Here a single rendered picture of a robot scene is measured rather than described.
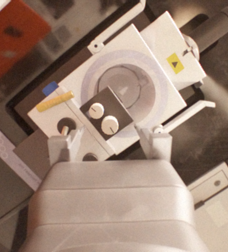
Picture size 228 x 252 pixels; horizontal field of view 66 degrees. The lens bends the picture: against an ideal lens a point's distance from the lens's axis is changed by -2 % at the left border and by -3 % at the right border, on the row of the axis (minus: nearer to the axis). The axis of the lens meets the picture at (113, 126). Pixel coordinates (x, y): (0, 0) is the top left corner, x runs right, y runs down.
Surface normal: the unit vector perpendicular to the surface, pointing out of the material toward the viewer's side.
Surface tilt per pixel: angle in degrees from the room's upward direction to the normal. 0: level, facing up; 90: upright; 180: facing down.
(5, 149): 90
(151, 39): 124
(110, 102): 90
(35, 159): 90
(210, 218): 90
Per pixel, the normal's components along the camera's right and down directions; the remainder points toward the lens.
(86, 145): 0.03, 0.28
